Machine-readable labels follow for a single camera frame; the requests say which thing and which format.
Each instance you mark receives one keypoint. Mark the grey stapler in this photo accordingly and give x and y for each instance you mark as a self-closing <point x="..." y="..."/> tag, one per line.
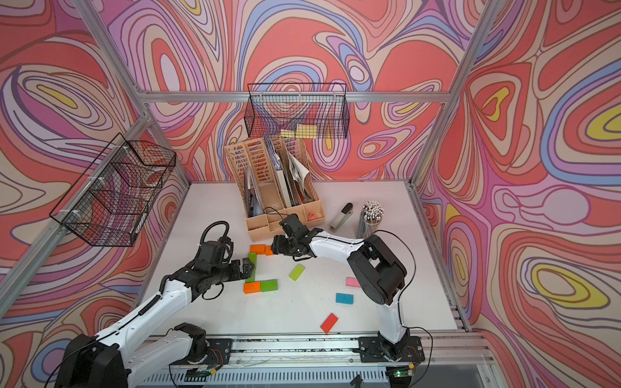
<point x="341" y="218"/>

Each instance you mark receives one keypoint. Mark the black wire basket left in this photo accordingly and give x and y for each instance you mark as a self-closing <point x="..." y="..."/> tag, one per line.
<point x="108" y="205"/>

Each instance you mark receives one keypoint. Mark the black wire basket back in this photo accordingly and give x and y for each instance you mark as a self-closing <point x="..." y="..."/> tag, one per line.
<point x="273" y="106"/>

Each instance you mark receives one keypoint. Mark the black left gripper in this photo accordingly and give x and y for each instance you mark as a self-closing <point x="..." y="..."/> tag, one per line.
<point x="238" y="274"/>

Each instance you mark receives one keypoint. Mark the teal block lower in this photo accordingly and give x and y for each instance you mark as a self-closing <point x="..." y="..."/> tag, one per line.
<point x="346" y="299"/>

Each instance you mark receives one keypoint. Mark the light green block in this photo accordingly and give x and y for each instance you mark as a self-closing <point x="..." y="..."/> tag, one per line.
<point x="295" y="274"/>

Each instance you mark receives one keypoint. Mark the pink block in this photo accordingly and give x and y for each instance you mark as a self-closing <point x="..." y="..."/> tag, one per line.
<point x="352" y="282"/>

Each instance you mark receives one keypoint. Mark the red block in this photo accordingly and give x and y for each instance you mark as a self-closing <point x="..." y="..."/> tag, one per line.
<point x="329" y="323"/>

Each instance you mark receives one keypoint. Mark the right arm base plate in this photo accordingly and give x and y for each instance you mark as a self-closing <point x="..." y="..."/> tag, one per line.
<point x="376" y="349"/>

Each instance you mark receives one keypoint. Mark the beige plastic file organizer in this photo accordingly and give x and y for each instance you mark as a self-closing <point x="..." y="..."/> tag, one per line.
<point x="274" y="180"/>

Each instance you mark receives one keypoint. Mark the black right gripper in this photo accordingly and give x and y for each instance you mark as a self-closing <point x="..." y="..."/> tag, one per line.
<point x="278" y="246"/>

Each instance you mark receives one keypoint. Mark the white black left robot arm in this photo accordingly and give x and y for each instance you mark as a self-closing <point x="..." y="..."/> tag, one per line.
<point x="118" y="357"/>

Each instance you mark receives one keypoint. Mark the black wire basket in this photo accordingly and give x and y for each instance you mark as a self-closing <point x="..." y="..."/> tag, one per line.
<point x="273" y="106"/>
<point x="108" y="205"/>

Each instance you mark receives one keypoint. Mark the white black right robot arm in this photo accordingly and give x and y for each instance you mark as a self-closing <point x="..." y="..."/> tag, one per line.
<point x="376" y="268"/>

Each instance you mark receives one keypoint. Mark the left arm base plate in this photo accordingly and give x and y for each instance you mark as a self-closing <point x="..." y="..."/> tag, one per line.
<point x="210" y="351"/>

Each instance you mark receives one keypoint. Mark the yellow sticky notes pad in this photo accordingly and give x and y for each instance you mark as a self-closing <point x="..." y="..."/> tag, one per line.
<point x="304" y="131"/>

